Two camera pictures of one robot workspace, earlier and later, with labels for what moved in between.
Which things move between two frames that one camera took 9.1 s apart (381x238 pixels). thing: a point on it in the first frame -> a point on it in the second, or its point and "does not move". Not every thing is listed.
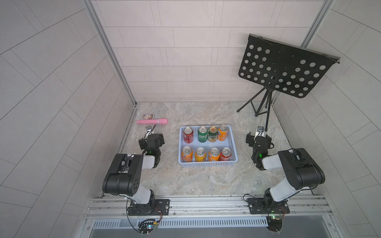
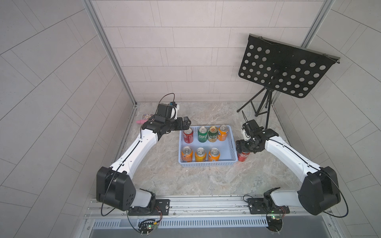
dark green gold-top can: (213, 134) does not move
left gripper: (160, 140) -> (184, 126)
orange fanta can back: (222, 133) does not move
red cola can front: (225, 154) -> (242, 156)
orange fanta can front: (214, 154) does not move
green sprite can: (203, 134) does not move
